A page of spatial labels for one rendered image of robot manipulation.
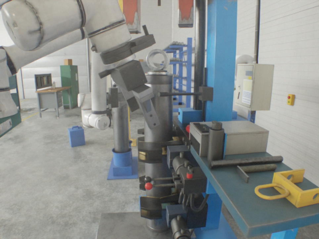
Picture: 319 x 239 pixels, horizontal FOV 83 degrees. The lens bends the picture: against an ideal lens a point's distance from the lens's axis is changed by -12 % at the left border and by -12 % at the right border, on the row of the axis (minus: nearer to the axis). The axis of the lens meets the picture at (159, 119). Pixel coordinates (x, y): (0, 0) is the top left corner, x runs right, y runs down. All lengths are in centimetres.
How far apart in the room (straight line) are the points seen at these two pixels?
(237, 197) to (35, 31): 77
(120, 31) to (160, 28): 1195
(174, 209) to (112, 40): 129
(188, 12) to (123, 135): 191
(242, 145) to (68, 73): 789
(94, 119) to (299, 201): 104
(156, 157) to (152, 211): 43
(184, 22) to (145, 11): 1111
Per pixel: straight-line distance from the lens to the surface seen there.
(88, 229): 227
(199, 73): 166
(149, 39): 48
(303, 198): 84
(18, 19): 39
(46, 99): 735
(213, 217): 197
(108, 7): 44
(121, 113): 277
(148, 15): 1249
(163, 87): 139
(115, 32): 44
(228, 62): 152
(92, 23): 44
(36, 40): 40
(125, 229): 199
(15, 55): 116
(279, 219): 77
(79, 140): 438
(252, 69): 183
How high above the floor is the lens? 151
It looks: 14 degrees down
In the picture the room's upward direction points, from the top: straight up
